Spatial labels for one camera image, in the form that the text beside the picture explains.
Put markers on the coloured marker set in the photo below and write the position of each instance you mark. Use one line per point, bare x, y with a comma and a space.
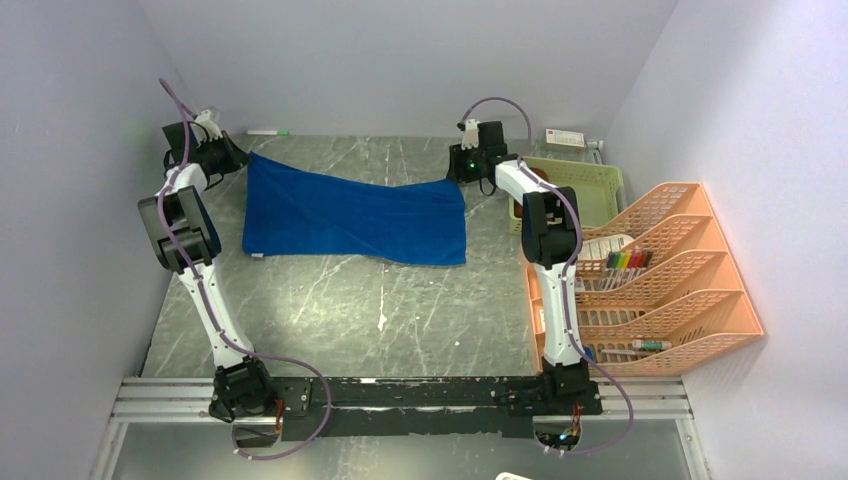
629, 260

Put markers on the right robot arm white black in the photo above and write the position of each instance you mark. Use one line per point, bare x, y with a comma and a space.
551, 240

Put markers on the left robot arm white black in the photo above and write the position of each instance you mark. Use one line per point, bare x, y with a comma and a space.
187, 244

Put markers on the orange file organizer rack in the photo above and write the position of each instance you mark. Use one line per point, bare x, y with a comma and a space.
686, 306

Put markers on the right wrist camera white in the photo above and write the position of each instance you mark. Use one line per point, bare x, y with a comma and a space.
470, 134

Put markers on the blue towel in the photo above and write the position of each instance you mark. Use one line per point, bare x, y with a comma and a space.
294, 212

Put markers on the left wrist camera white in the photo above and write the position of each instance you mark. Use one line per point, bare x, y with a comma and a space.
205, 124

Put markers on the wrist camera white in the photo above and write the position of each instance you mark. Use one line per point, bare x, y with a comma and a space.
205, 124
470, 134

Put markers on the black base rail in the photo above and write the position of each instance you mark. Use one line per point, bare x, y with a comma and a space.
350, 406

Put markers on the white green marker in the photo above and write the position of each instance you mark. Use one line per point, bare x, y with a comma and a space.
264, 132

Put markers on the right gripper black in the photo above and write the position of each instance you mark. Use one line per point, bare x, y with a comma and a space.
455, 169

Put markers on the white red box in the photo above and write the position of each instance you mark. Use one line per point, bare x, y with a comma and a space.
556, 138

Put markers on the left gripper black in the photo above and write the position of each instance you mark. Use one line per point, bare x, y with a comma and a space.
238, 158

